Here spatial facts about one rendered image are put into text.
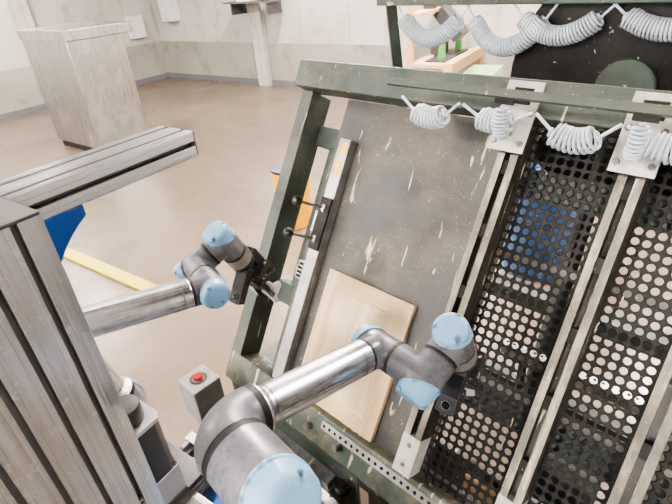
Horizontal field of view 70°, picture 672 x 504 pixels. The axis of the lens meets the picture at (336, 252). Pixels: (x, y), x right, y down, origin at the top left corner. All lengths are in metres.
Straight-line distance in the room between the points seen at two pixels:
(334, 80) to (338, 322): 0.86
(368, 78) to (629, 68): 0.83
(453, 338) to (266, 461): 0.43
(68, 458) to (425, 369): 0.61
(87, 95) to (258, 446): 7.56
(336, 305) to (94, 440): 1.07
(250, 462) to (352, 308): 1.04
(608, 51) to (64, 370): 1.76
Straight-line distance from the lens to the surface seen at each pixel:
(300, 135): 1.91
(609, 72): 1.89
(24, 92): 12.52
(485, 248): 1.41
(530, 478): 1.44
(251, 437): 0.76
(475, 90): 1.31
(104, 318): 1.19
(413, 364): 0.98
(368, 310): 1.66
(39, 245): 0.69
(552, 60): 1.97
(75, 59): 8.03
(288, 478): 0.71
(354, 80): 1.75
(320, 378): 0.91
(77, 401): 0.81
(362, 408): 1.71
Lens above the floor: 2.26
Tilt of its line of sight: 31 degrees down
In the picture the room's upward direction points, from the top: 5 degrees counter-clockwise
